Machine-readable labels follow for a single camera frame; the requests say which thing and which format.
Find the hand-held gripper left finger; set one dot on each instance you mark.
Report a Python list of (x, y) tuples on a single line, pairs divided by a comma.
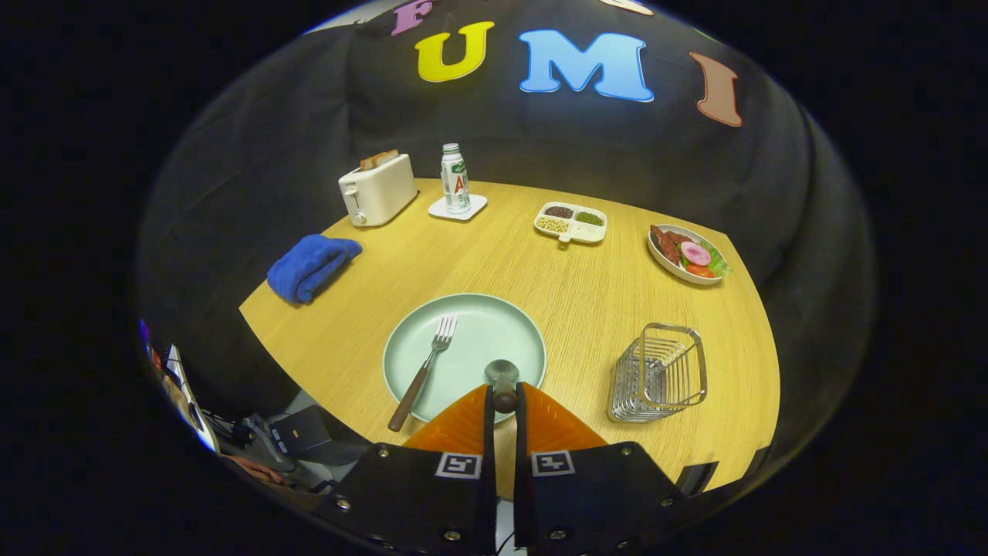
[(488, 440)]

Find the black device box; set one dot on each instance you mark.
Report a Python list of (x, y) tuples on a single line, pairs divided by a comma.
[(312, 432)]

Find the blue folded towel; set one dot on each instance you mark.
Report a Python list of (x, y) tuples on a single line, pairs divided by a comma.
[(309, 266)]

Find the white plate with food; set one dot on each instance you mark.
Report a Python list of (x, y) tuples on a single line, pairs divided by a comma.
[(679, 259)]

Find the white drink bottle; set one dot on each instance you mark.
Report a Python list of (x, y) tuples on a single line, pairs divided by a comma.
[(455, 181)]

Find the black backdrop cloth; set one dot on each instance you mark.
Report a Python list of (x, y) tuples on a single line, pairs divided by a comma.
[(270, 154)]

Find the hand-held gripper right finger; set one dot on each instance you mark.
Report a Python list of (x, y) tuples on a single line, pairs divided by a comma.
[(521, 440)]

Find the toasted bread slice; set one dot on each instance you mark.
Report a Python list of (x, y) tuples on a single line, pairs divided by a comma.
[(389, 156), (370, 162)]

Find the white toaster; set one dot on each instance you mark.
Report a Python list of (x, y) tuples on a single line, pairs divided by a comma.
[(382, 193)]

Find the white divided dish with beans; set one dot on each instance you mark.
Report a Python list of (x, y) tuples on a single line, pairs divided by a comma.
[(571, 229)]

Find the white square coaster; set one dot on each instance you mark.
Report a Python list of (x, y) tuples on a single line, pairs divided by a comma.
[(472, 208)]

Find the pale green plate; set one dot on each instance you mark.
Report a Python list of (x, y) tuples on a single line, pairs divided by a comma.
[(494, 332)]

